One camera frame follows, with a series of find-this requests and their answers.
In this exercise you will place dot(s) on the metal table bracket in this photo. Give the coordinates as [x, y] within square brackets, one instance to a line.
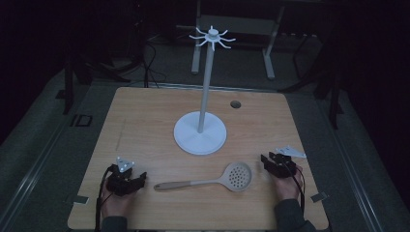
[319, 196]
[80, 199]

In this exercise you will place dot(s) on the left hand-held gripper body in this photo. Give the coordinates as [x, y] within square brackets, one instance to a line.
[121, 180]

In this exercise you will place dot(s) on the person's left hand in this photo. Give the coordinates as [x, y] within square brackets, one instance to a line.
[114, 203]

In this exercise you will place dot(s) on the person's right hand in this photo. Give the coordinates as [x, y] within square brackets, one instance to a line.
[286, 187]

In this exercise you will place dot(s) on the black floor socket box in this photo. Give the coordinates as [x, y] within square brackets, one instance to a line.
[82, 120]

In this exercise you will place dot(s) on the white utensil stand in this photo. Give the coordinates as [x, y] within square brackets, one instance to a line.
[203, 96]

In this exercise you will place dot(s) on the black metal stand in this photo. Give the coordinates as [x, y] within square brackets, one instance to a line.
[325, 74]

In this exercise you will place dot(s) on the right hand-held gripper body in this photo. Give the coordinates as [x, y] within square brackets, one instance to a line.
[283, 162]

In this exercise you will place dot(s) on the grey metal desk frame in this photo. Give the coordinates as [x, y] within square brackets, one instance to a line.
[235, 38]

